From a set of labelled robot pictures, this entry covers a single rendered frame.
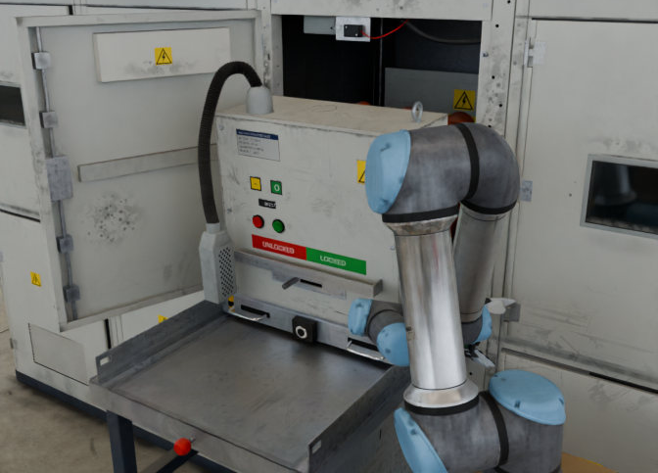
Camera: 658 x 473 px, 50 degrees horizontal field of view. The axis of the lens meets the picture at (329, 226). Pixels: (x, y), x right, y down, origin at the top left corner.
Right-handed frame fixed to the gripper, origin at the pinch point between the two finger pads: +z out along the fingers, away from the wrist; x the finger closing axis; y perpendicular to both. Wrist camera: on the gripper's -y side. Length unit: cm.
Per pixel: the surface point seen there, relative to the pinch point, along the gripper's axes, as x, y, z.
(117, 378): -30, -20, -77
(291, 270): -1.1, -24.2, -42.8
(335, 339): -15.1, -20.7, -29.5
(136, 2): 50, -100, -88
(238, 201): 10, -39, -56
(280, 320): -17, -32, -41
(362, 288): 1.7, -10.5, -29.9
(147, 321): -54, -107, -68
